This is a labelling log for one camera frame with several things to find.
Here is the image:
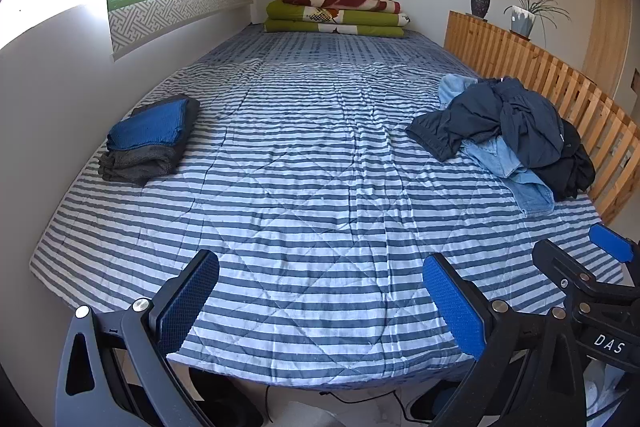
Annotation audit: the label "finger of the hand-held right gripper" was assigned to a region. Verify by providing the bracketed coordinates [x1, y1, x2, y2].
[531, 238, 640, 308]
[589, 223, 640, 265]

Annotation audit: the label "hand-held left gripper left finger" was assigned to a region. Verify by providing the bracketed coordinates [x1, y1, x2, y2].
[55, 248, 221, 427]

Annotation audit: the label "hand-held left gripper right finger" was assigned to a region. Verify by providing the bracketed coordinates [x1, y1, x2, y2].
[422, 253, 588, 427]

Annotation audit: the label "navy pants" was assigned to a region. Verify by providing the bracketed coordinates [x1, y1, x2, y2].
[405, 76, 566, 169]

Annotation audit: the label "person's right hand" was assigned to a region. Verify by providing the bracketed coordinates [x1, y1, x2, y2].
[582, 357, 640, 427]

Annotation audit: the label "light blue denim shirt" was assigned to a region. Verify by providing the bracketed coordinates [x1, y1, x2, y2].
[439, 74, 556, 218]

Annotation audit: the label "black garment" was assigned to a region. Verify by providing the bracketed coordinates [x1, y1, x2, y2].
[537, 117, 597, 202]

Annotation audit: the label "grey folded cloth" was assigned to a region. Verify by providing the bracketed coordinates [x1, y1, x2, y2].
[97, 94, 201, 186]

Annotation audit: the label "blue white striped quilt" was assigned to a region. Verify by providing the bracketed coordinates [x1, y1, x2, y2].
[29, 24, 626, 390]

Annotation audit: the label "blue folded cloth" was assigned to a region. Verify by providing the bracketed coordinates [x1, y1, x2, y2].
[106, 100, 190, 153]

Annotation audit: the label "wooden door panel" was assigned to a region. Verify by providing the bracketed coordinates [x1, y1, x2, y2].
[582, 0, 633, 85]

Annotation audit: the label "potted spider plant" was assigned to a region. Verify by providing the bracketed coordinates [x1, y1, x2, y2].
[502, 0, 571, 39]

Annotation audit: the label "green folded quilt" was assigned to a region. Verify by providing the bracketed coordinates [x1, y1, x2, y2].
[263, 0, 412, 39]

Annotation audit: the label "wooden slatted bed rail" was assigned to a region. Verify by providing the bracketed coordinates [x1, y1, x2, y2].
[444, 10, 640, 225]

